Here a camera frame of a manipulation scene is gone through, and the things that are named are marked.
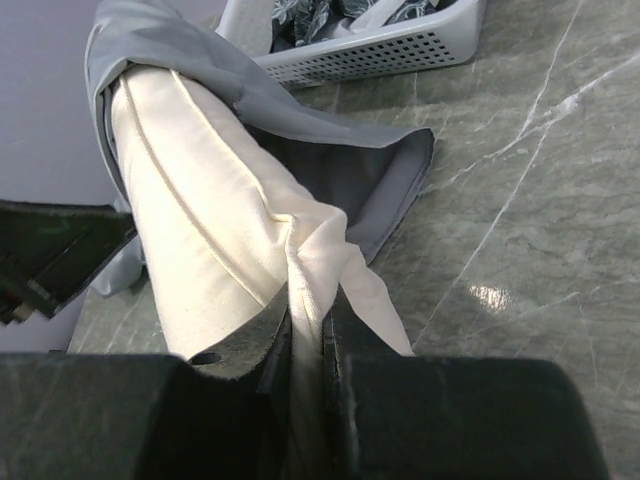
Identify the grey pillowcase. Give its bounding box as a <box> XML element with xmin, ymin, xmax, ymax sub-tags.
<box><xmin>82</xmin><ymin>0</ymin><xmax>435</xmax><ymax>301</ymax></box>

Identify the dark patterned cloth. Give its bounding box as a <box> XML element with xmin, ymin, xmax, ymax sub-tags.
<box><xmin>271</xmin><ymin>0</ymin><xmax>453</xmax><ymax>53</ymax></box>

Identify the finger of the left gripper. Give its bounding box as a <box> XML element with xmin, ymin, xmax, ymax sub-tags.
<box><xmin>1</xmin><ymin>200</ymin><xmax>136</xmax><ymax>325</ymax></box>

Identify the cream pillow with bear print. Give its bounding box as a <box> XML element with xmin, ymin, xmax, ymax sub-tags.
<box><xmin>109</xmin><ymin>67</ymin><xmax>416</xmax><ymax>366</ymax></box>

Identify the white plastic basket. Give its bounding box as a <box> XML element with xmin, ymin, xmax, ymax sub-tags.
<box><xmin>215</xmin><ymin>1</ymin><xmax>485</xmax><ymax>89</ymax></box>

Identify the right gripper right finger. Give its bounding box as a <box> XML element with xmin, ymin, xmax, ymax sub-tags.
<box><xmin>323</xmin><ymin>293</ymin><xmax>609</xmax><ymax>479</ymax></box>

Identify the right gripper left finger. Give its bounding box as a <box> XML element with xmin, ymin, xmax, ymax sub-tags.
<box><xmin>1</xmin><ymin>294</ymin><xmax>291</xmax><ymax>479</ymax></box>

